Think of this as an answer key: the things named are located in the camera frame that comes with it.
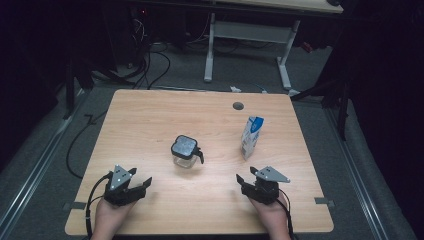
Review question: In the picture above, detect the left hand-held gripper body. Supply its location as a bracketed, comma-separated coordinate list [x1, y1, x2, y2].
[103, 164, 148, 206]

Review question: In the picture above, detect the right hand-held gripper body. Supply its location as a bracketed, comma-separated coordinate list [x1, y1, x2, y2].
[240, 165, 291, 205]

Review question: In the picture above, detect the white and blue carton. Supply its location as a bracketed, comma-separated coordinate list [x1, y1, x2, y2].
[240, 115, 265, 161]

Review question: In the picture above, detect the glass jar with black lid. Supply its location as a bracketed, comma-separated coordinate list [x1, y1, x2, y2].
[170, 134, 205, 169]

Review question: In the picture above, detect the person's right hand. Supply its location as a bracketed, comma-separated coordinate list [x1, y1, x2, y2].
[248, 191, 290, 232]

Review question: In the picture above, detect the person's left hand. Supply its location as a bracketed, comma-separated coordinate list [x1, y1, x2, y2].
[94, 196, 138, 232]

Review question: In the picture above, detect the grey tape strip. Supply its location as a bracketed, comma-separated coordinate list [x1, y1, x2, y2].
[63, 201, 87, 212]
[314, 196, 335, 206]

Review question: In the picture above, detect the black stand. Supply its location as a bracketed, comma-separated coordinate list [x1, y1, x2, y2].
[63, 59, 95, 120]
[289, 66, 352, 142]

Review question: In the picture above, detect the white-framed desk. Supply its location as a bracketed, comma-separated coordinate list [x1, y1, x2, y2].
[203, 0, 344, 92]

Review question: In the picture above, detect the left hand-held gripper cable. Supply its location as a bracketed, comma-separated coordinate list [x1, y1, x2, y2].
[84, 171, 114, 240]

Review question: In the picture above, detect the hand-held gripper cable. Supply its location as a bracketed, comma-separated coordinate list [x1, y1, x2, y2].
[84, 171, 114, 240]
[274, 188, 298, 240]

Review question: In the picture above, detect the right hand-held gripper cable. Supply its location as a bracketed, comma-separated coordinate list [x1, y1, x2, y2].
[274, 188, 298, 240]

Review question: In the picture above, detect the long black floor cable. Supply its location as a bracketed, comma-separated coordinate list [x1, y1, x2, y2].
[65, 109, 108, 180]

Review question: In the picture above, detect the metal floor rail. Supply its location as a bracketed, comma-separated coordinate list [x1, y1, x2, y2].
[0, 114, 75, 232]
[324, 108, 389, 240]

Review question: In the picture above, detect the bundle of black cables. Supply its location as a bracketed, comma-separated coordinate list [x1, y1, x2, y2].
[129, 9, 172, 90]

